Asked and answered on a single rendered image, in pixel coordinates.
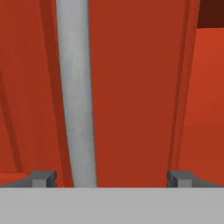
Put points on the red cabinet door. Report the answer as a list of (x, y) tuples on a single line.
[(131, 93)]

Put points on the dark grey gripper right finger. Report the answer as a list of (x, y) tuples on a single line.
[(181, 178)]

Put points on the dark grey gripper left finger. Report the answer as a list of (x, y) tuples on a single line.
[(42, 178)]

